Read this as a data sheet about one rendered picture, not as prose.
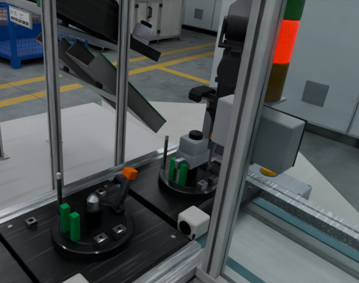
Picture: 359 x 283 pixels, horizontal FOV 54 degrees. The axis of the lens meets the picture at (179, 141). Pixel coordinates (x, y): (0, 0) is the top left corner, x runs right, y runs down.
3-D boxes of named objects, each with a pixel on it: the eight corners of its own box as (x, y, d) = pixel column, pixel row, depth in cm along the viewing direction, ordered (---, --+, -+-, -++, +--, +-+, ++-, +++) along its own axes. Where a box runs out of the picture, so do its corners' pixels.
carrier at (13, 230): (107, 186, 77) (108, 136, 72) (187, 246, 64) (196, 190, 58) (-6, 234, 61) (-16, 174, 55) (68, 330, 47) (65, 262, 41)
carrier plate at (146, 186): (184, 153, 95) (185, 146, 94) (260, 195, 81) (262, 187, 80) (113, 184, 78) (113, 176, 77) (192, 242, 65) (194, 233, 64)
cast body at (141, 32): (126, 45, 88) (137, 19, 87) (142, 53, 90) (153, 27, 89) (127, 45, 81) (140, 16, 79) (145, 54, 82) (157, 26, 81)
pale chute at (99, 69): (132, 115, 105) (142, 104, 105) (156, 133, 96) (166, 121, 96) (64, 52, 84) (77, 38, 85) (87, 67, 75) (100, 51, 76)
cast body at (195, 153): (193, 153, 80) (198, 125, 77) (208, 161, 77) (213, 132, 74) (168, 164, 74) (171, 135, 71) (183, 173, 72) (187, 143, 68)
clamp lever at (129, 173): (118, 203, 65) (131, 166, 64) (124, 209, 64) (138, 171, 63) (103, 204, 62) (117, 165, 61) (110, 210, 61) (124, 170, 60)
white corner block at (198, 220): (190, 220, 70) (193, 204, 69) (208, 232, 68) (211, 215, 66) (174, 230, 67) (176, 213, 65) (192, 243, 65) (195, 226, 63)
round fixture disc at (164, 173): (187, 160, 88) (188, 153, 87) (231, 185, 80) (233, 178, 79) (145, 179, 78) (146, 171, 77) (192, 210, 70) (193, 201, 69)
